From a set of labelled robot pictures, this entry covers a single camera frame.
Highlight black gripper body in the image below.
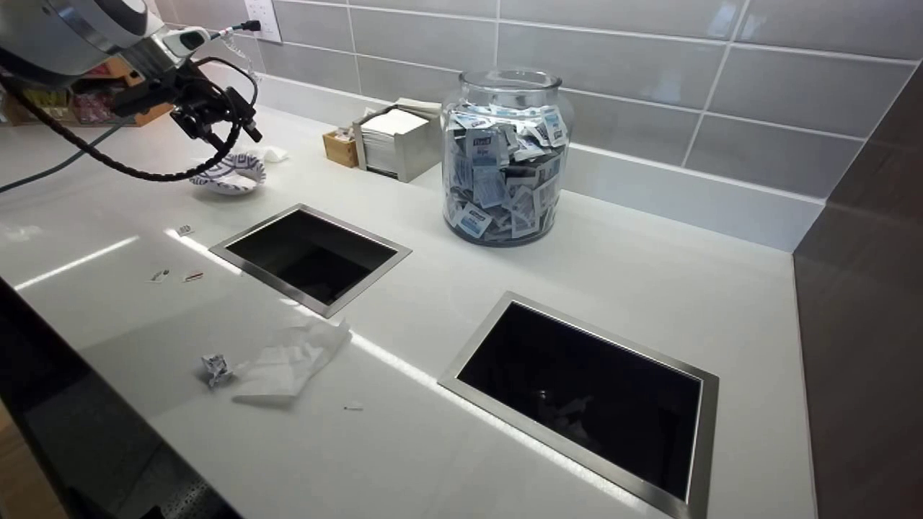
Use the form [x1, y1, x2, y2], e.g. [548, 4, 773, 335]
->
[169, 61, 248, 132]

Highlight wooden robot stand board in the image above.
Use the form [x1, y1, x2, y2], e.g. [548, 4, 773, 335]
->
[0, 54, 181, 130]

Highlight wooden box of packets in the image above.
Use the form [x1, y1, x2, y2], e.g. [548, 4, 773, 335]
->
[319, 128, 361, 171]

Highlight metal napkin dispenser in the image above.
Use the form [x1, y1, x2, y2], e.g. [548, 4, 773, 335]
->
[348, 99, 445, 184]

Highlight small steel framed trash opening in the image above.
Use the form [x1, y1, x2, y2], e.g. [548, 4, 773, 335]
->
[211, 200, 414, 321]

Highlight crumpled blue white packet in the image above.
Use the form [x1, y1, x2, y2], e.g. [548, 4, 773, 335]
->
[197, 351, 238, 390]

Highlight glass jar of packets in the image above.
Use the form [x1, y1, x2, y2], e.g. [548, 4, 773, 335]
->
[437, 67, 570, 250]

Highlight black counter front panel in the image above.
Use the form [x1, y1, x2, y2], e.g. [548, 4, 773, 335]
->
[0, 277, 243, 519]

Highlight large steel framed trash opening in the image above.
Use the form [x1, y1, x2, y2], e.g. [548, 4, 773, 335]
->
[437, 288, 720, 519]

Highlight dark brown cabinet panel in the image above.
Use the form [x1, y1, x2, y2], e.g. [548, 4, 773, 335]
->
[789, 61, 923, 519]

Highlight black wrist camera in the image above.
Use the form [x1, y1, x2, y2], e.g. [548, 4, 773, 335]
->
[169, 102, 211, 148]

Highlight white wall outlet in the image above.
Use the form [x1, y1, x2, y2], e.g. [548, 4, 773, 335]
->
[243, 0, 285, 47]

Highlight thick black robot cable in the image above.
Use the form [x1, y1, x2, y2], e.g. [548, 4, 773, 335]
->
[0, 54, 264, 184]

